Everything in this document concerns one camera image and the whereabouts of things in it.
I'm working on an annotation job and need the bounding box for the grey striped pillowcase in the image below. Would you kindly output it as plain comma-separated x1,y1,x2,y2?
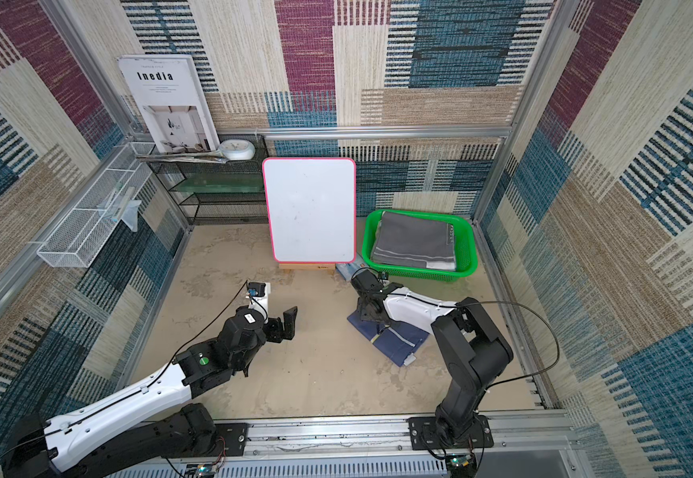
370,211,456,271

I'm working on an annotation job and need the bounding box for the navy blue pillowcase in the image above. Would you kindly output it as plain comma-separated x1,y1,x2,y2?
348,311,429,368

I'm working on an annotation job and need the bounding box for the green plastic basket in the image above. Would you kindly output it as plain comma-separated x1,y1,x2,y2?
360,209,479,282

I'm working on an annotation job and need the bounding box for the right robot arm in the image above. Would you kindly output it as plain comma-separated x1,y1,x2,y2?
348,268,514,460

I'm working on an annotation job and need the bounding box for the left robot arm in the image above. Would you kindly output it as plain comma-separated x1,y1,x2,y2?
0,283,298,477

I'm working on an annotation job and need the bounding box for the wooden whiteboard stand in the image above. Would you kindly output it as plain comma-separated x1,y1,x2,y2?
278,262,336,274

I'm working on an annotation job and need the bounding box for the pink framed whiteboard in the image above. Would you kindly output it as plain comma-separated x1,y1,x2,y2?
262,157,356,264

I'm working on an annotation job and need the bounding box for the Inedia magazine poster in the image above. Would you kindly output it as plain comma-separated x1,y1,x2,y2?
117,54,219,155

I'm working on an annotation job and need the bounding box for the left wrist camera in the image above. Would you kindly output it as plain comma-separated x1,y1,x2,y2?
246,282,271,320

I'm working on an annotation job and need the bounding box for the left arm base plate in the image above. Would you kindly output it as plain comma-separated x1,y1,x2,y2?
205,422,249,458

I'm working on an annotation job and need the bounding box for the black wire shelf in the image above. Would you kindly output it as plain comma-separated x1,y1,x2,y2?
147,135,268,226

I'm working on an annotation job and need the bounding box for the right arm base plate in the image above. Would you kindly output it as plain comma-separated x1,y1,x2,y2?
406,414,494,451

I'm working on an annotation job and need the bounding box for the white wire wall basket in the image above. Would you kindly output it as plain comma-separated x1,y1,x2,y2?
37,143,151,268

